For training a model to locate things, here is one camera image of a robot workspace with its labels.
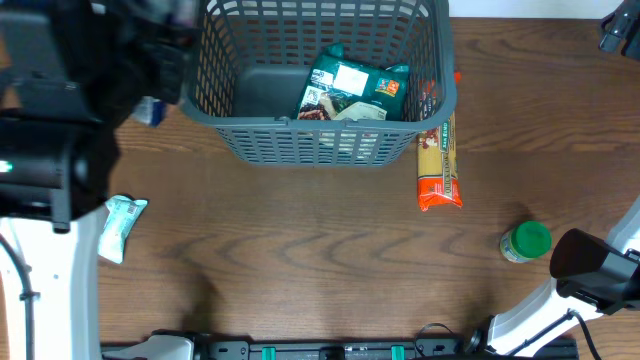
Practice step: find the green lid jar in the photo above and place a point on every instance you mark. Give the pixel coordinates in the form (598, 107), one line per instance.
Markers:
(525, 242)

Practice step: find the green snack bag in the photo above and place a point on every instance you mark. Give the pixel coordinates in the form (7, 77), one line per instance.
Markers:
(339, 89)

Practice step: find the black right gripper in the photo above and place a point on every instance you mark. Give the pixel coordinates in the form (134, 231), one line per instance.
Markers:
(618, 28)

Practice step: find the blue toothpaste box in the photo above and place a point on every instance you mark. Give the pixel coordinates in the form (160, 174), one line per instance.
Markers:
(150, 111)

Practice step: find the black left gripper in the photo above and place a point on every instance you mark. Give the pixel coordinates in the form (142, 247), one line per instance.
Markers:
(167, 73)

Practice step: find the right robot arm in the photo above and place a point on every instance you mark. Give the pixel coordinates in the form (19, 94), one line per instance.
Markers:
(590, 277)

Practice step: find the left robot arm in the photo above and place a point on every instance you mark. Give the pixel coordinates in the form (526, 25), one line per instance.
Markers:
(79, 69)

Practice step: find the grey plastic basket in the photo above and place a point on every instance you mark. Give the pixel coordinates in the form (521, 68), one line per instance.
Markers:
(252, 59)

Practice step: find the light teal wrapper packet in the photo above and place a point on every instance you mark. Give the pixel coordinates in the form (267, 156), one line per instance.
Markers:
(123, 214)

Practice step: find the spaghetti pasta packet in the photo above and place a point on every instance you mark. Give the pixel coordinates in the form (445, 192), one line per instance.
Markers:
(437, 170)

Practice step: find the black aluminium rail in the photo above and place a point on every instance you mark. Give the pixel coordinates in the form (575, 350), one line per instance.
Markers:
(165, 344)

